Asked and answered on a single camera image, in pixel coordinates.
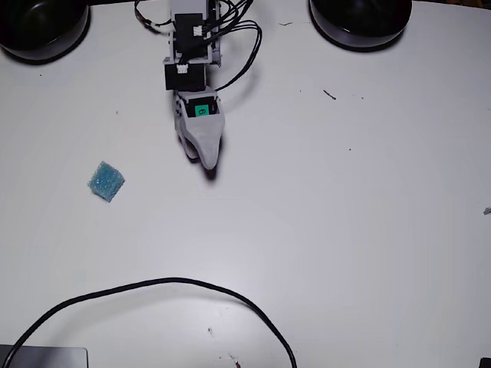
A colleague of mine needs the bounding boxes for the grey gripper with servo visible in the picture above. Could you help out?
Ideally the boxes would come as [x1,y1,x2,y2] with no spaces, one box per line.
[172,87,226,170]

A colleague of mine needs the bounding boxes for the blue cube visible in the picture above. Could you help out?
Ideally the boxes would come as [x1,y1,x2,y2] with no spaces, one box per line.
[87,160,127,203]

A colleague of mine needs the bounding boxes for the black bowl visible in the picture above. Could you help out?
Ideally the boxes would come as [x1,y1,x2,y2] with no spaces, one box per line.
[308,0,414,51]
[0,0,90,63]

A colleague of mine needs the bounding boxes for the grey monitor stand base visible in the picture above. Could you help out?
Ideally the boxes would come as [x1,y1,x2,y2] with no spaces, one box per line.
[0,344,90,368]

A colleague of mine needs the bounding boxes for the black servo cable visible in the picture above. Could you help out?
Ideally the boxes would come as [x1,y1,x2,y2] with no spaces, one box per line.
[199,21,264,93]
[206,0,255,31]

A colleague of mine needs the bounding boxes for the thin wire with white connector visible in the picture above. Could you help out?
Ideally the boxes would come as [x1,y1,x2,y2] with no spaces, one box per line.
[133,0,174,35]

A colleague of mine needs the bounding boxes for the thick black cable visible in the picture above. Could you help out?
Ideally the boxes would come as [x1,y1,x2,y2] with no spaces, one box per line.
[0,277,298,368]

